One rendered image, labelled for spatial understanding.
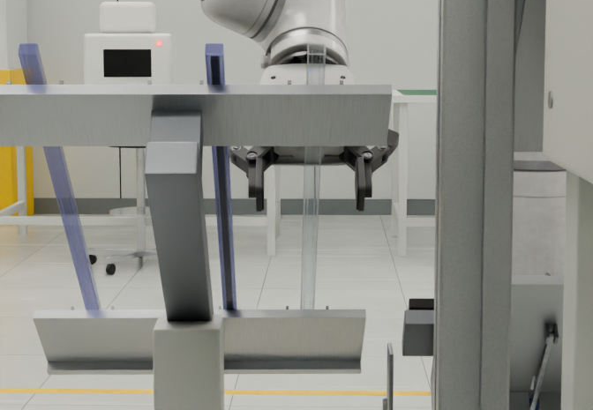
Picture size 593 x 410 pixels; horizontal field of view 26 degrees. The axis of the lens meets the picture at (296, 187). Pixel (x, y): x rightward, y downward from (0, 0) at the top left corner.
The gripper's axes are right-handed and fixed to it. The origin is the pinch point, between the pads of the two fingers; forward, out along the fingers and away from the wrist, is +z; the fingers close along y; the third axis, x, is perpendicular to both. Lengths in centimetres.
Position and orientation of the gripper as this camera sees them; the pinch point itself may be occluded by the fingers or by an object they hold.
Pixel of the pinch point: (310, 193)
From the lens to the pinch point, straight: 116.3
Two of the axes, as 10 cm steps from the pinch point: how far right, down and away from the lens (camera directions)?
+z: 0.1, 7.2, -6.9
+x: -0.1, 6.9, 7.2
